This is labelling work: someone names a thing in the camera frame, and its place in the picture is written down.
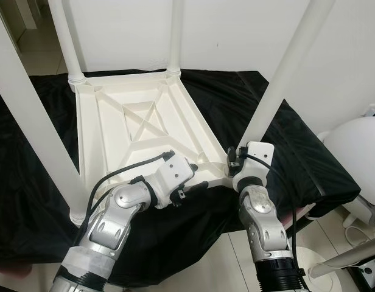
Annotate black cloth table cover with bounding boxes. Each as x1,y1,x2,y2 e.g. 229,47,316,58
0,70,362,287

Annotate white stand pole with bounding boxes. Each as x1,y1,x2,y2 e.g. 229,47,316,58
309,237,375,277

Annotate white power adapter box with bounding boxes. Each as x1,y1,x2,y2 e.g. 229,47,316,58
361,259,375,283

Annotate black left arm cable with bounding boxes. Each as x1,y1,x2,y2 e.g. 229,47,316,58
84,151,176,226

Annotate pink padded table edge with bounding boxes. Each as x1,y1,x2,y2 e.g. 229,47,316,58
294,204,316,220

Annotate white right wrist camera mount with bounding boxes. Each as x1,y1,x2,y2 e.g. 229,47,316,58
231,141,275,192

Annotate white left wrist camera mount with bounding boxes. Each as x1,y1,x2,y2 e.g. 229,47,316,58
148,155,197,207

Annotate white floor cable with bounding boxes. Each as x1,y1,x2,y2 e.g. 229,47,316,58
343,213,374,235

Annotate white rounded appliance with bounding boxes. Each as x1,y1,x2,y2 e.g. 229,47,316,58
318,117,375,204

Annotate white round stand base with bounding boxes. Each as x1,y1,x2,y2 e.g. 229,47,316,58
294,246,334,292

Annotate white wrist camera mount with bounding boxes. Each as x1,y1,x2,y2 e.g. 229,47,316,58
231,141,275,192
148,155,197,207

